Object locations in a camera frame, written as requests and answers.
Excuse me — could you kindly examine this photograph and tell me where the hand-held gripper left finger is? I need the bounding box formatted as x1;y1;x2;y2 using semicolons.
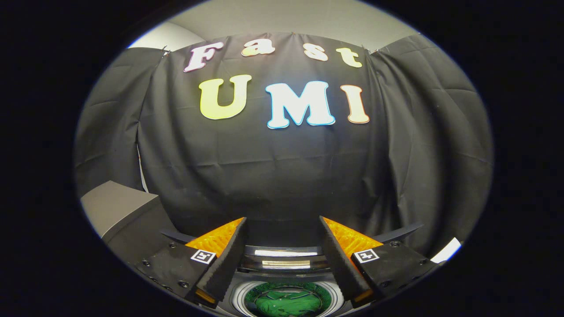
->
134;217;247;309

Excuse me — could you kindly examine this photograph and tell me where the dark grey washing machine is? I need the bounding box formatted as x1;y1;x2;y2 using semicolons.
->
220;269;353;317

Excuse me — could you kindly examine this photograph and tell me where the black backdrop cloth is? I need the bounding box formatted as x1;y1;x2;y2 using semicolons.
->
74;33;493;260

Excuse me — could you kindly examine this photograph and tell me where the grey cabinet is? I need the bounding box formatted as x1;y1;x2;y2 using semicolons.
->
81;181;177;265

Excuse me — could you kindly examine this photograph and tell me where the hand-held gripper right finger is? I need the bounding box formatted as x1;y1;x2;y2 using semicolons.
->
319;216;437;309

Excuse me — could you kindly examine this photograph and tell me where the green polo shirt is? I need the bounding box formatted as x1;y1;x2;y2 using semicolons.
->
255;288;322;317

